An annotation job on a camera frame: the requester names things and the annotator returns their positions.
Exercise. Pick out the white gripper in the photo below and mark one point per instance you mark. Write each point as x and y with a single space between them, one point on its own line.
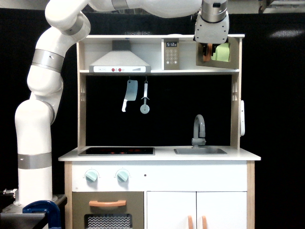
215 33

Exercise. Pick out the grey microwave door green window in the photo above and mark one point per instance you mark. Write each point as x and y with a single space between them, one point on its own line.
228 55

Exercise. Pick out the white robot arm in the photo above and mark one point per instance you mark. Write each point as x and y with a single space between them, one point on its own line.
68 25

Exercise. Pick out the right white cabinet door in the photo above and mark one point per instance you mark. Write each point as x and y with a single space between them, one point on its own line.
223 210

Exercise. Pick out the white cabinet door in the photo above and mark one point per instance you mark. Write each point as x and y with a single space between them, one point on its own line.
170 210
223 210

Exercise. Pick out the left white cabinet door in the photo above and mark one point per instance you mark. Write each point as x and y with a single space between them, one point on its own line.
170 210

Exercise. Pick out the grey lower oven door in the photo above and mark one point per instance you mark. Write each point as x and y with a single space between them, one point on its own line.
130 216

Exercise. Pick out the grey microwave keypad panel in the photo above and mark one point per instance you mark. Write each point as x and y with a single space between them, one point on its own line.
171 54

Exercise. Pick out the grey toy faucet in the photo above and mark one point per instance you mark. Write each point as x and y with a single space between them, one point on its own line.
198 132

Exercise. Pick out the white wooden toy kitchen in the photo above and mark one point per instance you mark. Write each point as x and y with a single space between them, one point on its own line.
176 97

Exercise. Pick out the white range hood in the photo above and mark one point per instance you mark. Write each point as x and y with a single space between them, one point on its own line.
120 60

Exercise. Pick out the toy pizza cutter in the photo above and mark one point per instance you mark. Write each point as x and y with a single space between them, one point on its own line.
145 107

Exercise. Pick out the white side-mounted toy phone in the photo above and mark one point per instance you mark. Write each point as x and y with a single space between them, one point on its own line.
242 119

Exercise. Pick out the toy cleaver knife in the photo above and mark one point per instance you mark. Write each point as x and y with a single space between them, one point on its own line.
131 93

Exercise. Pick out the grey toy sink basin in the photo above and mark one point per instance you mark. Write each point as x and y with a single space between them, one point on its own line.
199 151

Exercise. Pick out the black toy stovetop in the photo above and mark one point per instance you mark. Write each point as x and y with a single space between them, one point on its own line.
118 151

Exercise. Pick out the right mint stove knob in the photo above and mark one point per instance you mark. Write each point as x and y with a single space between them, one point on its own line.
122 175

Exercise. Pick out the mint stove knob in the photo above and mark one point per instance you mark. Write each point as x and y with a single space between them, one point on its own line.
122 175
91 175

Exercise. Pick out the left mint stove knob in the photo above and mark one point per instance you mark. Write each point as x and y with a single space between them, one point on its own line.
91 175

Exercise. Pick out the blue clamp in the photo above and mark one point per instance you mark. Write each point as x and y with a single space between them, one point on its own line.
49 208

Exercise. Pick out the right orange cabinet handle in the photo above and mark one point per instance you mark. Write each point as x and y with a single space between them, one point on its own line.
204 222

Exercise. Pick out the orange cabinet handle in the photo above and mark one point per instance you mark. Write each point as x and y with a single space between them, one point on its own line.
190 222
204 222

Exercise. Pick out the left orange cabinet handle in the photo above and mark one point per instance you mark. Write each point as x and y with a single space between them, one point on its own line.
190 222

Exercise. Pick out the orange lower oven handle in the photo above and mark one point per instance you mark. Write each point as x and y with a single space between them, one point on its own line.
118 203

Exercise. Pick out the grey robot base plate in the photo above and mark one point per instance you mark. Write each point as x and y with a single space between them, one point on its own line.
19 210

